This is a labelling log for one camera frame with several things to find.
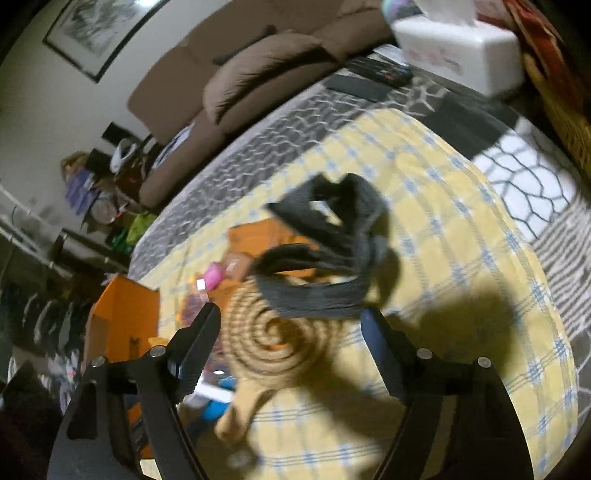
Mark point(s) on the framed wall picture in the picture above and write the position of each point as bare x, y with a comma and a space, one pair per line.
92, 27

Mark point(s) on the brown sofa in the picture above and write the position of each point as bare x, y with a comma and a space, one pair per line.
184, 78

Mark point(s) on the dark grey sock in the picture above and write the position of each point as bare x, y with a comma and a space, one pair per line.
314, 295
364, 203

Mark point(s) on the yellow plaid cloth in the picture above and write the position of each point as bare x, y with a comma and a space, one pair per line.
438, 277

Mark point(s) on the white pole rack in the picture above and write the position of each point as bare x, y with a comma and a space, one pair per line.
27, 235

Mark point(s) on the black remote control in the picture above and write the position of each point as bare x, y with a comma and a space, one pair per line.
383, 71

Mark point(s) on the white tissue box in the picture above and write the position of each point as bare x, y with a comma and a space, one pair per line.
457, 46

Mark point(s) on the orange patterned sock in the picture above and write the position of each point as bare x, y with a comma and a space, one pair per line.
249, 240

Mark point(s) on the pile of clothes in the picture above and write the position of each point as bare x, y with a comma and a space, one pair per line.
51, 318

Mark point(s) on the grey patterned blanket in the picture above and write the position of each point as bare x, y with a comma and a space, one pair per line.
258, 138

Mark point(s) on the papers on sofa seat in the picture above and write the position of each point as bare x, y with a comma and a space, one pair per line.
174, 145

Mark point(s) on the large brown cushion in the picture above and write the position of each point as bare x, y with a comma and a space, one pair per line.
263, 69

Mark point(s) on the pink hair roller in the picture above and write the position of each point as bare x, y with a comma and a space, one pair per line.
213, 277

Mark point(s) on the orange cardboard box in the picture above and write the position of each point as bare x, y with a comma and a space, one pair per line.
122, 314

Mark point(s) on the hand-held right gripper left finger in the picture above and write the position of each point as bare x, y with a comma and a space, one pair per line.
204, 331

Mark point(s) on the red yellow printed cloth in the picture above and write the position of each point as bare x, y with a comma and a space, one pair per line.
558, 78

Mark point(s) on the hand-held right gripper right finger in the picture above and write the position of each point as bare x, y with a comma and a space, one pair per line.
374, 337

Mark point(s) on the green bag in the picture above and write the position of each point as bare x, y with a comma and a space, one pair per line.
138, 230

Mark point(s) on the black speaker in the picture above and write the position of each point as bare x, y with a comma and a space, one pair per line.
113, 134

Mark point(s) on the blue hair roller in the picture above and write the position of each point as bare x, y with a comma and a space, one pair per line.
213, 410

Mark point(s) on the stack of purple boxes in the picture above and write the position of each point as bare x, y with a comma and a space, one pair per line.
79, 190

